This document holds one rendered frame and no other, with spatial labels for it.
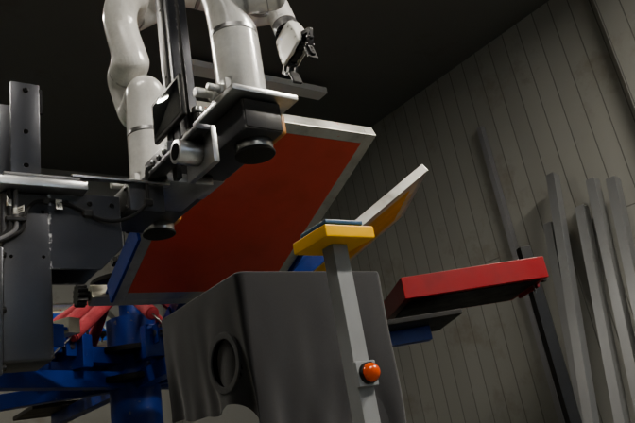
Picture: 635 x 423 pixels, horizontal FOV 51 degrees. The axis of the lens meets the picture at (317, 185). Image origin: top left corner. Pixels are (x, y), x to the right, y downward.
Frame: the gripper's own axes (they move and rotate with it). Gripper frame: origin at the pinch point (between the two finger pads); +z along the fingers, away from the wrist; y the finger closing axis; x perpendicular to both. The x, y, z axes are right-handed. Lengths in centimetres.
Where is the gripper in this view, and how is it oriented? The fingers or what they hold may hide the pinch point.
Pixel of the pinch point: (304, 68)
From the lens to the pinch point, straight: 186.4
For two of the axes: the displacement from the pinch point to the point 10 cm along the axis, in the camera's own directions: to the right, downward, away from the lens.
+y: 4.7, -6.4, -6.1
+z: 3.2, 7.7, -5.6
